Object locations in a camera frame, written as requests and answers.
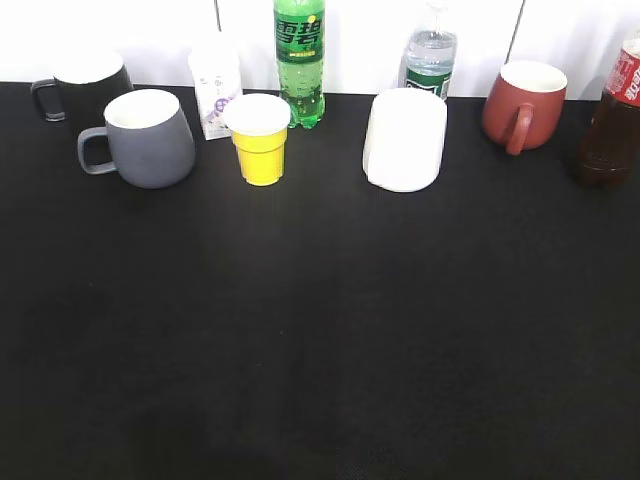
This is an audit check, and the yellow paper cup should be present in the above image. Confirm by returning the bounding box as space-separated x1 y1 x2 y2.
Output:
223 93 291 186

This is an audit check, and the green sprite bottle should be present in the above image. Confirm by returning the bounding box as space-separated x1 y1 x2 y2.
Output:
273 0 325 129

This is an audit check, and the white mug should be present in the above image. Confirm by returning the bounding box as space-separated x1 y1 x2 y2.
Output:
362 88 448 193

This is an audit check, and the grey mug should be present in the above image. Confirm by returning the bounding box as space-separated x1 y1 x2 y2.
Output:
77 89 196 189

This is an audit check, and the white milk carton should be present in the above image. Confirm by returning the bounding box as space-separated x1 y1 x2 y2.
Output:
188 39 243 141

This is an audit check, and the clear water bottle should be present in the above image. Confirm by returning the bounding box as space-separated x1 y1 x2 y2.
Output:
399 1 458 101

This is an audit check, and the red mug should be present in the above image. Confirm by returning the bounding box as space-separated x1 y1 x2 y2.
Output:
481 60 568 156

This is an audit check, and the black mug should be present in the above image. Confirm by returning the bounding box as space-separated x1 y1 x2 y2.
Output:
30 47 133 139

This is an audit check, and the cola bottle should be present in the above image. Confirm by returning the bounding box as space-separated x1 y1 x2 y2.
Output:
575 28 639 186

